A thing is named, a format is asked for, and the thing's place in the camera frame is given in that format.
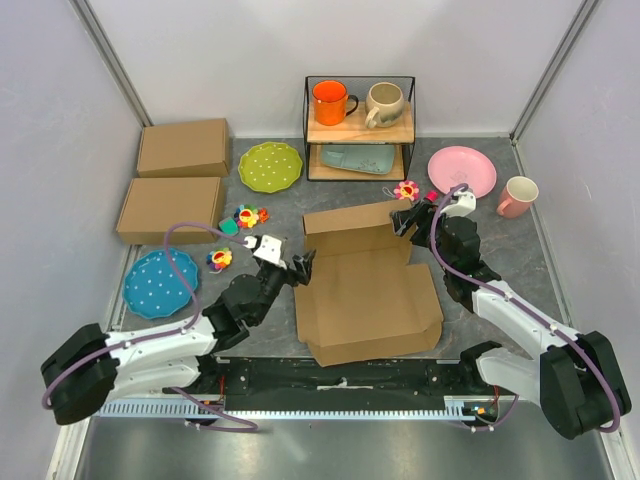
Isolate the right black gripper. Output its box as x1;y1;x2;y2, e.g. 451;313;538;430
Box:
391;199;454;273

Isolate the brown cardboard box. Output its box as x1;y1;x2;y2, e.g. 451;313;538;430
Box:
294;200;444;367

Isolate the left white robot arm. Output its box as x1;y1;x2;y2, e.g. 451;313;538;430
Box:
40;251;315;425

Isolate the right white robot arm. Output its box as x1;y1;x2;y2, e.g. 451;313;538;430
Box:
390;201;632;439

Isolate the rear folded cardboard box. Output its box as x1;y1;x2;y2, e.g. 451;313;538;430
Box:
137;118;231;178

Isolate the folded cardboard box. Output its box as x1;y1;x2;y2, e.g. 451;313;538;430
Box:
116;177;225;245
137;118;231;178

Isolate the front folded cardboard box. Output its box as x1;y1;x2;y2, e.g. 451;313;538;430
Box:
116;177;225;245

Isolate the rainbow flower plush toy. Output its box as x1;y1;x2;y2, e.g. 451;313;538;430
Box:
233;204;270;229

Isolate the teal rectangular dish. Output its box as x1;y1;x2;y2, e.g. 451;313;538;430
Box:
320;144;395;175

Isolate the pink plate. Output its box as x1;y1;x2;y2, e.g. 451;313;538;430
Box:
427;146;497;198

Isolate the small rainbow flower plush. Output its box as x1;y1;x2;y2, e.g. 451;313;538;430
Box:
206;247;233;273

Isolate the green dotted plate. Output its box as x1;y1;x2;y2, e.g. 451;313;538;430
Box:
238;142;303;194

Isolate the pink mug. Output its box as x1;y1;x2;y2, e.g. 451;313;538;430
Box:
496;176;539;219

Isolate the beige ceramic mug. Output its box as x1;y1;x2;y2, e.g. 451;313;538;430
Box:
365;82;405;129

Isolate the orange mug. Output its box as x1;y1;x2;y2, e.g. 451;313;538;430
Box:
312;80;359;126

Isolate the blue dotted plate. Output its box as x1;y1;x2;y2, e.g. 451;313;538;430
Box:
122;250;191;320

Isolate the pink flower plush keychain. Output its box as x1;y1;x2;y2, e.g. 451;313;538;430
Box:
382;180;420;202

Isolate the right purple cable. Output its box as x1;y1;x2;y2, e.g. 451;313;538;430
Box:
430;183;624;434

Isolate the purple cable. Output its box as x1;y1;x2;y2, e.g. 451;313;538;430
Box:
40;222;260;432
430;183;624;434

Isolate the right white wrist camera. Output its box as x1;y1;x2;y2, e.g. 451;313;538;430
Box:
442;187;476;217

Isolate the black wire wooden shelf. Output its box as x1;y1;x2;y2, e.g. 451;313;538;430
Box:
303;75;416;182

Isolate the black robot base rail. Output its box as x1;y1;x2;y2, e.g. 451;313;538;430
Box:
191;357;496;397

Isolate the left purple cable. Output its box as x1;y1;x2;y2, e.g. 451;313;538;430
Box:
40;222;260;432

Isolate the white slotted cable duct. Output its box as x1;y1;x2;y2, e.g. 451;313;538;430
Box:
93;396;475;421

